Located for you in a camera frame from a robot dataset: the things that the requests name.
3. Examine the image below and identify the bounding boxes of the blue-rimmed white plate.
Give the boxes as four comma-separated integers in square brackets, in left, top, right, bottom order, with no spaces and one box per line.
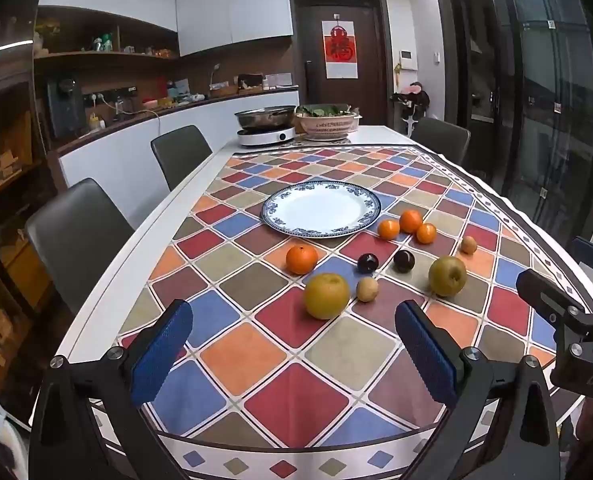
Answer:
[261,181,382,239]

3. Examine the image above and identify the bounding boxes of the pink plastic basket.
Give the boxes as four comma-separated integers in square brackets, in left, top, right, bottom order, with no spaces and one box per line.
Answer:
[295,112,363,141]

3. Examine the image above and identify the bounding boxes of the steel pan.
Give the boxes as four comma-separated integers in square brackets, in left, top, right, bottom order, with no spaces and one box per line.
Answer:
[234,106,297,130]

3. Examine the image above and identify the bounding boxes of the medium orange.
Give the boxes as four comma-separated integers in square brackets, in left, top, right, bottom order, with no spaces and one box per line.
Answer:
[399,209,424,234]

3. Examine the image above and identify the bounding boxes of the large orange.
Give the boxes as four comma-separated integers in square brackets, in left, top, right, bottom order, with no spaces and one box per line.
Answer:
[285,243,319,275]

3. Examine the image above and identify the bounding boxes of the white upper cabinets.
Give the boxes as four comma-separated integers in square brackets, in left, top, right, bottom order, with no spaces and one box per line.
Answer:
[39,0,294,58]

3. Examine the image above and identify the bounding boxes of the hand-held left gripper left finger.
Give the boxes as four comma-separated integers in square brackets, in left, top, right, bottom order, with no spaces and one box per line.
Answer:
[29,299,194,480]

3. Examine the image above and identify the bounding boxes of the green leafy vegetables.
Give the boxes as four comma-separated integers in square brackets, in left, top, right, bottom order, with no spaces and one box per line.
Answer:
[296,103,357,118]

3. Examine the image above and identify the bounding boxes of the red and white wall poster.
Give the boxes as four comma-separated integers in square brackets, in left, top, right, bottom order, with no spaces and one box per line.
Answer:
[321,12,360,80]

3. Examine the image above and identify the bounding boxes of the dark wooden door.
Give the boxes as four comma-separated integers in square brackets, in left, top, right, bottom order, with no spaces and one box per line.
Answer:
[289,0,392,128]

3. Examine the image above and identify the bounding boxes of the colourful checkered tablecloth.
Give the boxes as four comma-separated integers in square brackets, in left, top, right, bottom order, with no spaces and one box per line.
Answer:
[89,142,593,480]

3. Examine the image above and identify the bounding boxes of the wooden wall shelf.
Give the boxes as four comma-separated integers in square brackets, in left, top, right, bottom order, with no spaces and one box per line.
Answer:
[34,5,180,61]

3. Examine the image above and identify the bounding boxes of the grey dining chair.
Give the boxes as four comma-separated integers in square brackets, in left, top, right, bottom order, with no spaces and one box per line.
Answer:
[411,117,471,166]
[25,177,136,318]
[150,125,213,192]

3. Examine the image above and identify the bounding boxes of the white induction cooker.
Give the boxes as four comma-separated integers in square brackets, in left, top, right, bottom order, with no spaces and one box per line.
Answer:
[236,126,297,147]

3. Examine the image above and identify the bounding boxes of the green-brown pear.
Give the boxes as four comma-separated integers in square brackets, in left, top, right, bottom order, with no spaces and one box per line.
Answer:
[429,255,467,297]

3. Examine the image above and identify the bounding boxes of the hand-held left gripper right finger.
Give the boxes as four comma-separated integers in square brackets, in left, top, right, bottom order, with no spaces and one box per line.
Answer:
[395,300,562,480]

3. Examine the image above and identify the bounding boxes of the high chair with clothes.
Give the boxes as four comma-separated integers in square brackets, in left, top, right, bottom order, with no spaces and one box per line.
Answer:
[391,81,431,133]

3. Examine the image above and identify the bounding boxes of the yellow-brown pear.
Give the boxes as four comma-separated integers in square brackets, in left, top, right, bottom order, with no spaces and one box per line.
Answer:
[305,273,351,320]

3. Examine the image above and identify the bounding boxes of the black water dispenser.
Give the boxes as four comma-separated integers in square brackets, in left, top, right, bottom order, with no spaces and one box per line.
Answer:
[45,75,86,140]

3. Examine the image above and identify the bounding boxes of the black-framed glass sliding door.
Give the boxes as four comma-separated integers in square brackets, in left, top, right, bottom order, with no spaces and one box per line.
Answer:
[434,0,593,241]

